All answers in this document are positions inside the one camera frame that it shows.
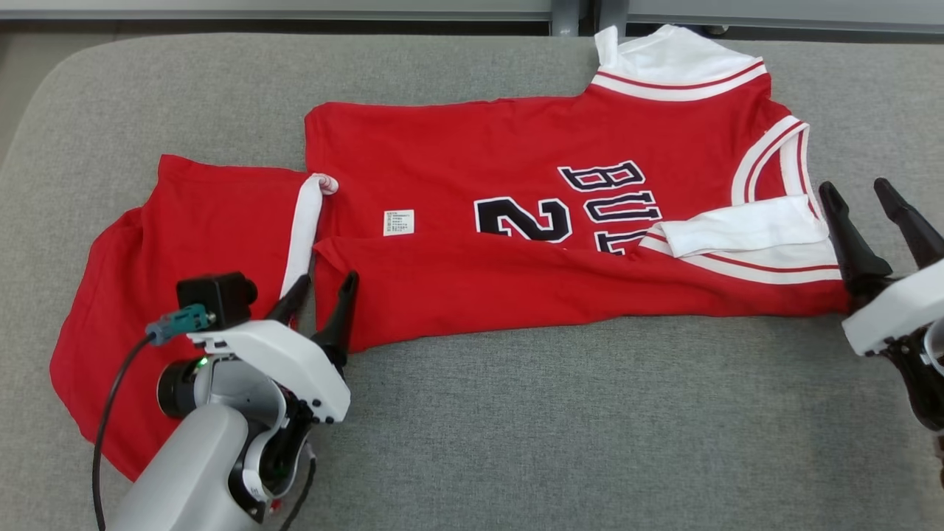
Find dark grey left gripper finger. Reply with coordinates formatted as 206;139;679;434
313;271;361;369
267;274;313;330

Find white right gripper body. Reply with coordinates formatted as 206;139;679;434
842;258;944;358

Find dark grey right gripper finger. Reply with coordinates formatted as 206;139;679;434
819;181;895;309
874;178;944;271

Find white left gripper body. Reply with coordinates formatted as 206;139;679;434
187;319;352;426

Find red shorts with white stripe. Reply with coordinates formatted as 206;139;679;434
49;153;340;482

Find red basketball jersey white trim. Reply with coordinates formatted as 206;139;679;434
305;24;853;353

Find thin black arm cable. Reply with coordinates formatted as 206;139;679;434
277;442;318;531

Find black cable with teal plug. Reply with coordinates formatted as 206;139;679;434
91;308;216;531

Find grey metal post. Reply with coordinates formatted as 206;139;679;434
549;0;592;37

